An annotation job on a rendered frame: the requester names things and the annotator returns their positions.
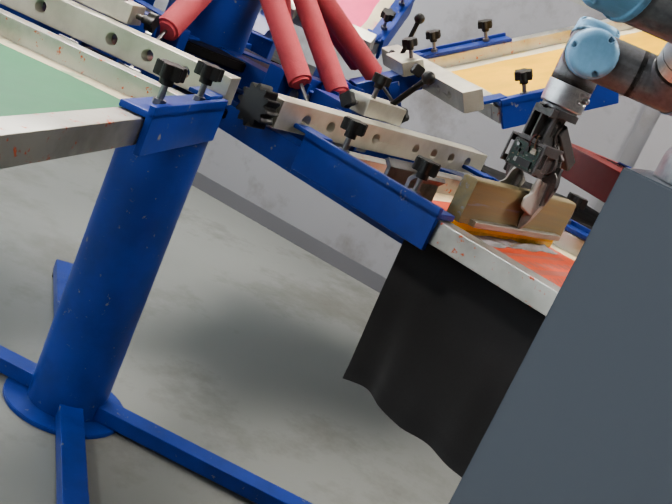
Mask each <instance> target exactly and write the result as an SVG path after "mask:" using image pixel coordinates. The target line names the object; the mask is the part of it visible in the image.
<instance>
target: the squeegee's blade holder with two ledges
mask: <svg viewBox="0 0 672 504"><path fill-rule="evenodd" d="M468 225H470V226H472V227H473V228H478V229H485V230H491V231H497V232H504V233H510V234H516V235H523V236H529V237H535V238H541V239H548V240H554V241H559V239H560V236H559V235H557V234H555V233H550V232H544V231H539V230H533V229H527V228H521V229H518V228H516V227H515V226H510V225H504V224H498V223H492V222H487V221H481V220H475V219H470V221H469V223H468Z"/></svg>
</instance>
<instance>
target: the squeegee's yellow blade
mask: <svg viewBox="0 0 672 504"><path fill-rule="evenodd" d="M451 223H453V224H454V225H456V226H458V227H460V228H461V229H463V230H468V231H475V232H482V233H488V234H495V235H501V236H508V237H514V238H521V239H527V240H534V241H541V242H547V243H553V241H554V240H548V239H541V238H535V237H529V236H523V235H516V234H510V233H504V232H497V231H491V230H485V229H478V228H473V227H472V226H470V225H468V224H464V223H459V222H457V221H455V220H454V221H453V222H451Z"/></svg>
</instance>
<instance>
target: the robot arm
mask: <svg viewBox="0 0 672 504"><path fill-rule="evenodd" d="M582 1H583V2H584V3H585V4H586V5H587V6H589V7H590V8H593V9H595V10H597V11H599V12H601V13H602V14H603V15H604V16H605V17H606V18H607V19H609V20H611V21H614V22H617V23H625V24H627V25H629V26H632V27H634V28H636V29H639V30H641V31H643V32H646V33H648V34H650V35H652V36H655V37H657V38H659V39H662V40H664V41H666V42H667V43H666V44H665V46H664V47H663V49H662V50H661V52H660V54H659V55H656V54H654V53H651V52H649V51H647V50H644V49H642V48H639V47H637V46H635V45H633V44H630V43H628V42H626V41H623V40H621V39H619V38H620V32H619V30H618V29H616V28H615V27H613V26H611V25H609V24H607V23H604V22H602V21H600V20H597V19H595V18H592V17H588V16H583V17H581V18H580V19H579V20H578V22H577V24H576V25H575V27H574V28H573V29H572V31H571V33H570V37H569V39H568V41H567V43H566V46H565V48H564V50H563V52H562V54H561V56H560V58H559V60H558V62H557V64H556V67H555V69H554V71H553V73H552V75H551V76H552V77H551V76H550V78H549V80H548V82H547V84H546V87H545V89H544V91H543V93H542V95H541V99H543V101H540V102H536V104H535V106H534V108H533V110H532V112H531V114H530V116H529V119H528V121H527V123H526V125H525V127H524V129H523V131H522V133H519V132H517V131H514V130H513V131H512V133H511V135H510V137H509V139H508V142H507V144H506V146H505V148H504V150H503V152H502V154H501V156H500V159H503V160H505V162H506V163H508V165H507V168H506V178H505V179H503V180H501V181H498V182H502V183H506V184H510V185H514V186H518V187H521V186H522V185H523V184H524V182H525V180H526V179H525V176H524V172H526V173H528V174H529V175H531V176H533V177H535V178H538V179H537V180H536V181H535V183H534V184H533V185H532V187H531V190H530V193H529V194H527V195H526V196H524V198H523V200H522V202H521V209H522V210H523V211H524V213H523V215H522V216H520V219H519V221H518V224H517V227H516V228H518V229H521V228H522V227H524V226H525V225H526V224H528V223H529V222H530V221H531V220H532V219H533V218H534V217H535V216H536V215H537V214H538V213H539V212H540V210H541V209H542V208H543V207H544V206H545V205H546V204H547V203H548V202H549V200H550V199H551V198H552V196H553V195H554V194H555V193H556V191H557V189H558V187H559V184H560V180H561V174H562V172H563V169H564V170H566V171H569V170H570V169H571V167H572V166H573V165H574V164H575V158H574V153H573V149H572V145H571V140H570V136H569V131H568V127H567V126H565V125H564V124H565V122H566V121H567V122H569V123H572V124H574V125H576V123H577V121H578V119H579V118H578V117H577V115H579V116H580V115H582V113H583V111H584V109H585V107H586V105H588V104H589V103H590V100H589V99H590V97H591V95H592V93H593V91H594V90H595V88H596V85H597V84H598V85H600V86H603V87H605V88H607V89H609V90H612V91H614V92H616V93H619V94H621V95H624V96H626V97H628V98H630V99H633V100H635V101H637V102H640V103H642V104H644V105H646V106H649V107H651V108H653V109H655V110H658V111H660V113H661V114H664V115H669V116H671V117H672V0H582ZM553 77H554V78H553ZM511 139H513V140H514V142H513V144H512V146H511V148H510V150H509V152H508V154H507V153H505V152H506V150H507V147H508V145H509V143H510V141H511ZM561 168H562V169H561ZM523 171H524V172H523ZM653 176H655V177H656V178H658V179H659V180H661V181H663V182H665V183H667V184H669V185H671V186H672V146H671V147H670V148H669V149H668V150H667V151H666V152H665V154H664V155H663V157H662V158H661V160H660V162H659V164H658V166H657V168H656V170H655V172H654V173H653Z"/></svg>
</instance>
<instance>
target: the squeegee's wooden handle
mask: <svg viewBox="0 0 672 504"><path fill-rule="evenodd" d="M529 193H530V189H526V188H522V187H518V186H514V185H510V184H506V183H502V182H498V181H494V180H490V179H486V178H482V177H478V176H474V175H470V174H465V175H464V176H463V178H462V180H461V182H460V184H459V186H458V188H457V190H456V192H455V194H454V197H453V199H452V201H451V203H450V205H449V207H448V209H447V212H448V213H450V214H452V215H453V216H455V218H454V220H455V221H457V222H459V223H464V224H468V223H469V221H470V219H475V220H481V221H487V222H492V223H498V224H504V225H510V226H515V227H517V224H518V221H519V219H520V216H522V215H523V213H524V211H523V210H522V209H521V202H522V200H523V198H524V196H526V195H527V194H529ZM575 208H576V204H575V203H574V202H572V201H570V200H569V199H566V198H562V197H558V196H554V195H553V196H552V198H551V199H550V200H549V202H548V203H547V204H546V205H545V206H544V207H543V208H542V209H541V210H540V212H539V213H538V214H537V215H536V216H535V217H534V218H533V219H532V220H531V221H530V222H529V223H528V224H526V225H525V226H524V227H522V228H527V229H533V230H539V231H544V232H550V233H555V234H557V235H559V236H560V237H561V235H562V233H563V231H564V229H565V227H566V225H567V223H568V222H569V220H570V218H571V216H572V214H573V212H574V210H575Z"/></svg>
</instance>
